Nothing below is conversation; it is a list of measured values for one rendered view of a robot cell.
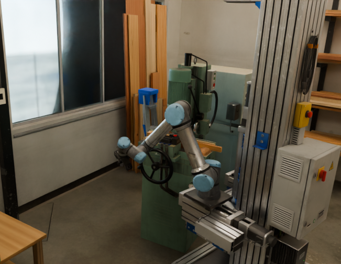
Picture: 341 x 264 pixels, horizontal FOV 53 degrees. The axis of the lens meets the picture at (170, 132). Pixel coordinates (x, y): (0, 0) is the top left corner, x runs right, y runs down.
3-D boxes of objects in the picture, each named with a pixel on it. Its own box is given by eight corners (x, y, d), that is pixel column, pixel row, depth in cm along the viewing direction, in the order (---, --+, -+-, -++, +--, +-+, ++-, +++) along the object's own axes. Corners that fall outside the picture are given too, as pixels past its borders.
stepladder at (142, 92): (142, 194, 388) (135, 89, 358) (153, 186, 409) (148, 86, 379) (154, 196, 380) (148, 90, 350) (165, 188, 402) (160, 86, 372)
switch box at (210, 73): (204, 89, 292) (206, 70, 287) (208, 87, 300) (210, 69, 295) (211, 90, 289) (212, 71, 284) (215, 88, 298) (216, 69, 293)
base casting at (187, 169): (142, 164, 287) (142, 154, 284) (172, 144, 336) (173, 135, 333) (191, 176, 268) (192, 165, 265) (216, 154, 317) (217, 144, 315)
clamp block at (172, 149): (156, 154, 266) (156, 143, 263) (164, 149, 278) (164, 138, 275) (173, 158, 260) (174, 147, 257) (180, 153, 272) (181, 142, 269)
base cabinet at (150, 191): (139, 237, 308) (141, 164, 286) (168, 209, 358) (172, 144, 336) (185, 253, 289) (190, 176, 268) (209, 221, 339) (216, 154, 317)
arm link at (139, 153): (151, 151, 218) (137, 141, 219) (143, 156, 208) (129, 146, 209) (145, 160, 221) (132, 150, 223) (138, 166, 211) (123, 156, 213)
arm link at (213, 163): (221, 178, 219) (223, 158, 215) (216, 187, 207) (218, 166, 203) (202, 174, 223) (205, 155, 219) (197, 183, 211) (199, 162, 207)
